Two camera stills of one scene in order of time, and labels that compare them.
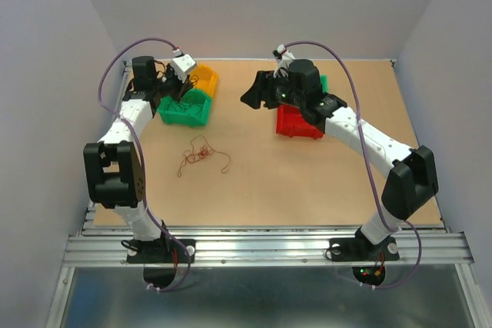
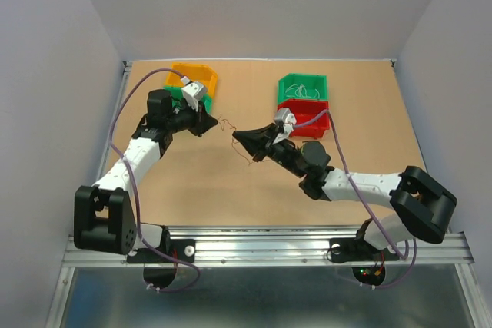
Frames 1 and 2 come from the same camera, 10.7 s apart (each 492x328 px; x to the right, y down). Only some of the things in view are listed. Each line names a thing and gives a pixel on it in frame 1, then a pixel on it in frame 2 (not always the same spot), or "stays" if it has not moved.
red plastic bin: x=290 y=123 stays
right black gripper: x=262 y=90 to x=257 y=140
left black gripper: x=181 y=87 to x=203 y=121
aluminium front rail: x=264 y=246 stays
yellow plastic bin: x=204 y=77 stays
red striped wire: x=200 y=150 to x=222 y=122
